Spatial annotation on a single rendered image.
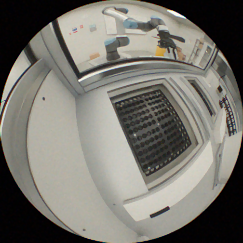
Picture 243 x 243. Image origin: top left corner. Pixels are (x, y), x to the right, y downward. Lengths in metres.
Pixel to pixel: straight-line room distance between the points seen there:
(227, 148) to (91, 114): 0.51
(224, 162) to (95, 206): 0.43
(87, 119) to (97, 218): 0.19
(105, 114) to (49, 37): 0.20
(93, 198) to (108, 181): 0.05
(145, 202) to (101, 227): 0.09
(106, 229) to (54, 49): 0.31
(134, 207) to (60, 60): 0.31
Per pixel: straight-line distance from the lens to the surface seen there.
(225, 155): 0.42
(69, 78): 0.19
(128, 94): 0.32
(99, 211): 0.16
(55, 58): 0.19
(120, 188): 0.16
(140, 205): 0.17
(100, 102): 0.17
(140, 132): 0.18
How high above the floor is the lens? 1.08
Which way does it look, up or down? 70 degrees down
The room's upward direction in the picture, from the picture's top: 8 degrees counter-clockwise
